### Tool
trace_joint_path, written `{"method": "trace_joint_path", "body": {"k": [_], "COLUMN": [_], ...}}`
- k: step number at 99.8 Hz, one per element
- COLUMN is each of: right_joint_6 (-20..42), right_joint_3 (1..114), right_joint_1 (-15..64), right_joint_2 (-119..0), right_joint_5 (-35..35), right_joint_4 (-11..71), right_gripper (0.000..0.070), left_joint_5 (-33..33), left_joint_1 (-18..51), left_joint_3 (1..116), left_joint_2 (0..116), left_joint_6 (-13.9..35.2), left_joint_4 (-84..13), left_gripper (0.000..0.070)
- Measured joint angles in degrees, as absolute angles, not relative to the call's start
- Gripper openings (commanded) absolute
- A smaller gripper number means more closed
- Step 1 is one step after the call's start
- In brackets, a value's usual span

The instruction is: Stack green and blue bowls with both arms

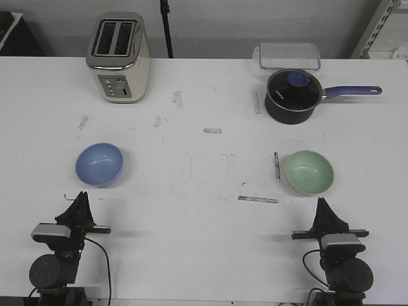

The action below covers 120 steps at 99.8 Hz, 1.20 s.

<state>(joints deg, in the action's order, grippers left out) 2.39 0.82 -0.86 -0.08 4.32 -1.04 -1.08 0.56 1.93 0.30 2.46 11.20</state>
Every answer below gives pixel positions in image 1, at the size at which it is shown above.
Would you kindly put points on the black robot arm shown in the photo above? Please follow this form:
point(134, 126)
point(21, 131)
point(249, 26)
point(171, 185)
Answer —
point(50, 274)
point(347, 277)

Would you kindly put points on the cream and chrome toaster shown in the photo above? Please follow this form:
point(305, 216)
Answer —
point(118, 57)

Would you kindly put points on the grey slotted shelf upright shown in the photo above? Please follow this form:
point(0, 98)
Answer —
point(373, 28)

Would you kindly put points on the black box at left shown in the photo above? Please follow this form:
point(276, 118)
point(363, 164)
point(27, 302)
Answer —
point(16, 37)

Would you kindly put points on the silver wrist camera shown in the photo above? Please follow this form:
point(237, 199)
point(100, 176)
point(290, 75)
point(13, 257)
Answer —
point(343, 240)
point(50, 233)

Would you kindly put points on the white crumpled cloth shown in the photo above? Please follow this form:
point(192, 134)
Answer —
point(400, 53)

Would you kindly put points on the blue bowl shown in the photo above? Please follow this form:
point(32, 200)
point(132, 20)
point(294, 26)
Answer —
point(99, 165)

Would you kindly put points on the green bowl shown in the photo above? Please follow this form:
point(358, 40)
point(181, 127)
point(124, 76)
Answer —
point(309, 172)

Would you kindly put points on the black tripod pole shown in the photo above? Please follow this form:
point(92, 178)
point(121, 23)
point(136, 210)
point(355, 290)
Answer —
point(164, 11)

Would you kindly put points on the clear plastic food container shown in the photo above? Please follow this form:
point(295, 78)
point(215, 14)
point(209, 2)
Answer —
point(280, 55)

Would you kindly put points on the dark blue saucepan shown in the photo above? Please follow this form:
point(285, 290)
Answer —
point(296, 117)

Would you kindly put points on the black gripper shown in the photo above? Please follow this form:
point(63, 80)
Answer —
point(72, 218)
point(326, 222)

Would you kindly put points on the glass pot lid blue knob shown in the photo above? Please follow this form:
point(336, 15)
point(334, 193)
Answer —
point(294, 89)

